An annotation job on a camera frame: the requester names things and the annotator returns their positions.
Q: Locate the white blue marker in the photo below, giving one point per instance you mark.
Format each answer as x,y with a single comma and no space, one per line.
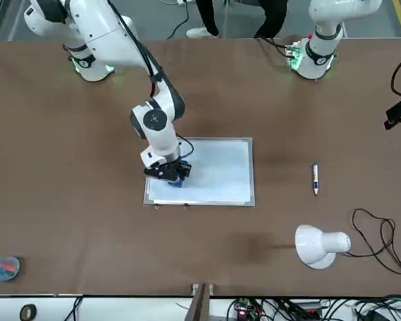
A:
315,179

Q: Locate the black tape roll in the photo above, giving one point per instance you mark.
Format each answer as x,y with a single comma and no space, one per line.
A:
22,311

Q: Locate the white desk lamp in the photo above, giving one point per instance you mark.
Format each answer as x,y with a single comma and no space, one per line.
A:
317,244

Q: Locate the aluminium frame post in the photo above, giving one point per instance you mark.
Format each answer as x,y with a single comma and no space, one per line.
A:
200,304

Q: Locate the translucent pen cup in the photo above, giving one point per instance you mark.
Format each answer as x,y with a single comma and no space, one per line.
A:
10,277

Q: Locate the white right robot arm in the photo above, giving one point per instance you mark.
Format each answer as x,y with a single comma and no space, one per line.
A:
100,36

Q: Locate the person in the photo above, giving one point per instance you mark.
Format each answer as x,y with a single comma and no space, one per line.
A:
274,16

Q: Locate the blue whiteboard eraser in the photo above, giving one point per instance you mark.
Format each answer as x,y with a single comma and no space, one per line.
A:
175,184

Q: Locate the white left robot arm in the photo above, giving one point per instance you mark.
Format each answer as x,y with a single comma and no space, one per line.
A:
321,57

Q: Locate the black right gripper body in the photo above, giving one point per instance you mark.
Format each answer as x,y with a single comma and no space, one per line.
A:
160,171

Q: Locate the orange pink marker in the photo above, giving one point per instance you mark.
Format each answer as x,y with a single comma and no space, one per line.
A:
8,266

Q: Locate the circuit board red light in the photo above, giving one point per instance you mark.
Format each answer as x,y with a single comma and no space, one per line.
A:
242,312

